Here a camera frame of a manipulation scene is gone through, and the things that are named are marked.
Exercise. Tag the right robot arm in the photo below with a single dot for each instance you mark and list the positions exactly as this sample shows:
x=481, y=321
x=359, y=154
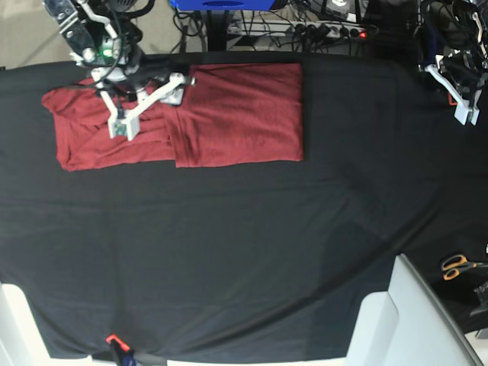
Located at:
x=104, y=40

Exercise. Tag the white foam block right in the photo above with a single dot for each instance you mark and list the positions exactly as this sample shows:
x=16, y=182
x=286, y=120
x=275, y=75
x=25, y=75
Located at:
x=407, y=325

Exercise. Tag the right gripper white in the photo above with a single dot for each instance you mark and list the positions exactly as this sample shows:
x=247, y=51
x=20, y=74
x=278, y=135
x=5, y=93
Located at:
x=126, y=122

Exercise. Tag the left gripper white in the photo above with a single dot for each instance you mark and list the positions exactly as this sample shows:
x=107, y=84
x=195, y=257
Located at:
x=462, y=82

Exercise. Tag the red long-sleeve T-shirt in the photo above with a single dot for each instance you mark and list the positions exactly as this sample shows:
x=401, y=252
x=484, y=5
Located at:
x=234, y=114

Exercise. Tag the orange black clamp right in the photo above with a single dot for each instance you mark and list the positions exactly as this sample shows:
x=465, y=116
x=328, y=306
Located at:
x=451, y=101

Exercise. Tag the white power strip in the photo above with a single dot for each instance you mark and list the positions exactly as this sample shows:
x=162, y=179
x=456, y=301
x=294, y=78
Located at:
x=334, y=30

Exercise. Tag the yellow-handled scissors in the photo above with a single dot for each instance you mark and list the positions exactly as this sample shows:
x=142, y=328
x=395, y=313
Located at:
x=458, y=264

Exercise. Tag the blue plastic box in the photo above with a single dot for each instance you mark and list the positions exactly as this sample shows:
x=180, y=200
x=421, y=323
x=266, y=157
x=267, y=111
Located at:
x=222, y=5

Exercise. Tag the white foam block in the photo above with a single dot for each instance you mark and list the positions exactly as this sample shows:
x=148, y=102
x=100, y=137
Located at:
x=407, y=325
x=21, y=341

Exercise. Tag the black table stand column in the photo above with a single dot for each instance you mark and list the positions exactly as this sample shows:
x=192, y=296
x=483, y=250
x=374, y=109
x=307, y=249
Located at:
x=217, y=23

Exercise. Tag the white foam block left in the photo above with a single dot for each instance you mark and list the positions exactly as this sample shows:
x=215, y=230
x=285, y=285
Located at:
x=21, y=341

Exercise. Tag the orange blue clamp bottom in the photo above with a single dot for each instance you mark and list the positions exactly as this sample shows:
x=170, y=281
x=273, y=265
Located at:
x=122, y=354

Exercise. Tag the black table cloth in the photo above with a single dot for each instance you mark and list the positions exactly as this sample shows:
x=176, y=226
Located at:
x=254, y=263

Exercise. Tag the black crumpled bag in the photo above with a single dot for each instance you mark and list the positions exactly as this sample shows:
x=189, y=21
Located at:
x=481, y=293

